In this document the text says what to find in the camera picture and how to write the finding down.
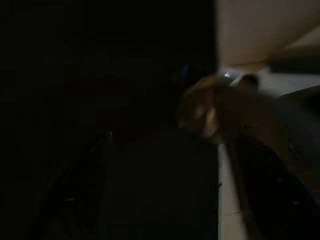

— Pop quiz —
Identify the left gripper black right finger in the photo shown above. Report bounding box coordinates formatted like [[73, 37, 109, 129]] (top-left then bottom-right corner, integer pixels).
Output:
[[231, 126, 320, 240]]

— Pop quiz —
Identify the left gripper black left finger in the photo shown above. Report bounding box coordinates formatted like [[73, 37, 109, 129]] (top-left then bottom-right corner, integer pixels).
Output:
[[23, 131, 113, 240]]

